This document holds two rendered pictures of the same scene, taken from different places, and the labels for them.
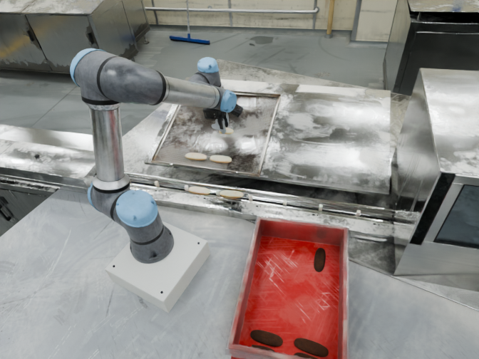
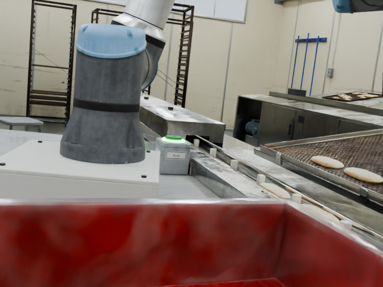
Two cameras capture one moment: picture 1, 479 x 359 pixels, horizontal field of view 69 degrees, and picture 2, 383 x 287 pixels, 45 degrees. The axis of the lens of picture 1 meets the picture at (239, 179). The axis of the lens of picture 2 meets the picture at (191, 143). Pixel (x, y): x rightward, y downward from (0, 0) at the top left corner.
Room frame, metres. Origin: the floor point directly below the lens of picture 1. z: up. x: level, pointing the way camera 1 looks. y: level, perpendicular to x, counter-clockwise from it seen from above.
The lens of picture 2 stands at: (0.37, -0.41, 1.07)
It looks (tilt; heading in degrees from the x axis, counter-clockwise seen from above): 9 degrees down; 52
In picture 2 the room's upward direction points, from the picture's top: 6 degrees clockwise
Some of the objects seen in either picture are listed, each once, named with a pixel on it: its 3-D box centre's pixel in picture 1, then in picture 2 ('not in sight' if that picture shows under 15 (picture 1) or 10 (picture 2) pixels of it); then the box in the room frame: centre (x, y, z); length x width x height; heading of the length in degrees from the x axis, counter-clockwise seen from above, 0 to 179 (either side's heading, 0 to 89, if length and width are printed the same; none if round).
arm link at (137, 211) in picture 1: (138, 214); (110, 61); (0.75, 0.33, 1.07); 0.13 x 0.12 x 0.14; 49
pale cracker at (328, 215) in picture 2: (231, 193); (317, 212); (1.00, 0.04, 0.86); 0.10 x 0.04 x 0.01; 75
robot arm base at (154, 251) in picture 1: (149, 236); (105, 127); (0.75, 0.33, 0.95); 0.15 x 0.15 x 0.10
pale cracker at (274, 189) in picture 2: (199, 189); (274, 189); (1.04, 0.17, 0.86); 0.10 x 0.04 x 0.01; 71
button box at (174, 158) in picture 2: not in sight; (172, 162); (1.01, 0.47, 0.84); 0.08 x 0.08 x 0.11; 71
